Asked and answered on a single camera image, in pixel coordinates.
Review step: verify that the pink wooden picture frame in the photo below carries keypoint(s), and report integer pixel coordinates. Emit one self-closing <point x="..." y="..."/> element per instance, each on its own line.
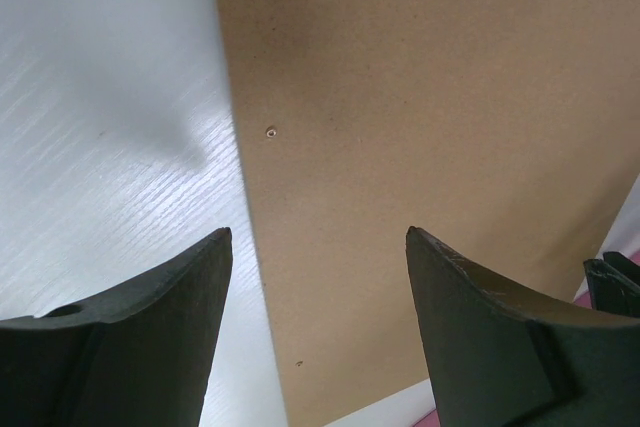
<point x="490" y="366"/>

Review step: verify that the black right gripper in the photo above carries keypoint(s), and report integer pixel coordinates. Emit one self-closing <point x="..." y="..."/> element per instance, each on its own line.
<point x="613" y="284"/>

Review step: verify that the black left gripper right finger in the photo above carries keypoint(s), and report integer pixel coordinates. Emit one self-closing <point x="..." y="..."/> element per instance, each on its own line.
<point x="512" y="295"/>

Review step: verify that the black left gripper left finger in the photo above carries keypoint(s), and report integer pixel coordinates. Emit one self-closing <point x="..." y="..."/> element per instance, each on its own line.
<point x="137" y="354"/>

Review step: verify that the brown cardboard backing board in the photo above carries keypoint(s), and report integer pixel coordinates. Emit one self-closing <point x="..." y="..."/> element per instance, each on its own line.
<point x="509" y="129"/>

